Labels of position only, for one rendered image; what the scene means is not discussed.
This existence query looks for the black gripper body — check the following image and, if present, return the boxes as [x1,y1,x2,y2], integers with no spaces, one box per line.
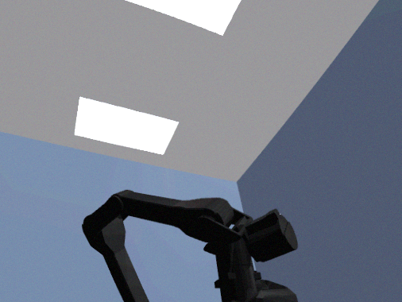
[215,265,298,302]

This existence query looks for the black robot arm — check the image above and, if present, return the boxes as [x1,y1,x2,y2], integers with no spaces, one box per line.
[82,190,298,302]

